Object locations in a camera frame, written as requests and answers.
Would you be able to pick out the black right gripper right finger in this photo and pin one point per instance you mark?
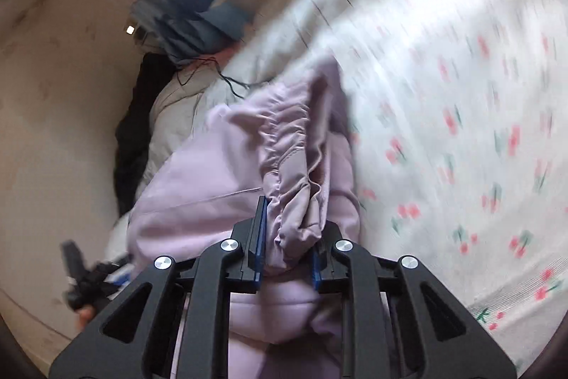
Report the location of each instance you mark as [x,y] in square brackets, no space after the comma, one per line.
[399,320]

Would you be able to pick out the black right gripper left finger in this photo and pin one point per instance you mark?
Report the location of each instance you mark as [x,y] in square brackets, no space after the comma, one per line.
[172,319]

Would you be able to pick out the lilac padded jacket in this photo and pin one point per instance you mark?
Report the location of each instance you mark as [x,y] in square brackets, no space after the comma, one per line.
[288,143]

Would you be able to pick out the blue cartoon curtain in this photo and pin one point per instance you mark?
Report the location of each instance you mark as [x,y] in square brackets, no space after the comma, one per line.
[188,29]

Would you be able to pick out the white cherry print duvet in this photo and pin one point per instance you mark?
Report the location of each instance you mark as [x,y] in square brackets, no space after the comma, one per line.
[457,117]

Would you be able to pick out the black garment by wall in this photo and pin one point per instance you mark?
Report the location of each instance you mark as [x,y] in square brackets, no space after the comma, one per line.
[133,131]

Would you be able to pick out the wall socket plate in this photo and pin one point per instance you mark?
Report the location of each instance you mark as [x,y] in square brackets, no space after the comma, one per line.
[130,29]

